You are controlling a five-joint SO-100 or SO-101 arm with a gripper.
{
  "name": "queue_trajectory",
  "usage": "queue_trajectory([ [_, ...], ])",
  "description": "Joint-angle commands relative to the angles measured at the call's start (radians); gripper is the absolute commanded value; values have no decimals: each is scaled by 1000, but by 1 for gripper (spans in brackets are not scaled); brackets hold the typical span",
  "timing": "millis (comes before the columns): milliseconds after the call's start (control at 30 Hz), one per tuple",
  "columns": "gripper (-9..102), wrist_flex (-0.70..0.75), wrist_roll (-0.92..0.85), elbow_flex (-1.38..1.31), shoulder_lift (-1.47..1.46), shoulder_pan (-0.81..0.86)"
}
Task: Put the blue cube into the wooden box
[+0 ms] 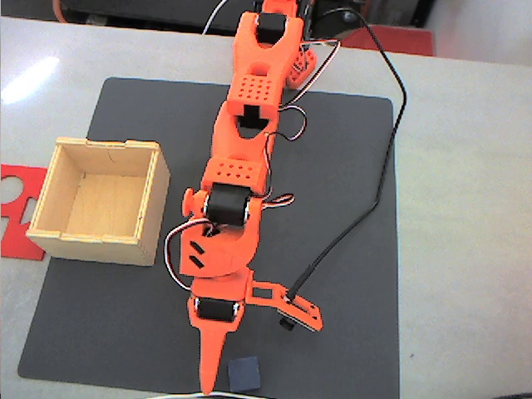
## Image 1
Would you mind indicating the dark grey mat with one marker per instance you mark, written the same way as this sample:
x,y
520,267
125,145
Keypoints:
x,y
124,332

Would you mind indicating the red flat sheet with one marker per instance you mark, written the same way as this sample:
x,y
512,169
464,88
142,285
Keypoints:
x,y
407,41

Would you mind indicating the wooden box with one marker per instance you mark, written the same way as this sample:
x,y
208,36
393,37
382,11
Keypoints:
x,y
99,249

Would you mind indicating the orange camera mount bracket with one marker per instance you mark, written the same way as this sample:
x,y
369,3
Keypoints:
x,y
316,318

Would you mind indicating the red cutout sheet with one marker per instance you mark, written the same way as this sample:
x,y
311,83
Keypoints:
x,y
16,245

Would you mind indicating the blue cube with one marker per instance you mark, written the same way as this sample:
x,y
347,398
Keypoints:
x,y
244,374

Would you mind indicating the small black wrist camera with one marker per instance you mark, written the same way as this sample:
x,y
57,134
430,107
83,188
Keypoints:
x,y
286,324

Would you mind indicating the black clamp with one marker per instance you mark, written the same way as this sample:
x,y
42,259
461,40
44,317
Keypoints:
x,y
347,25

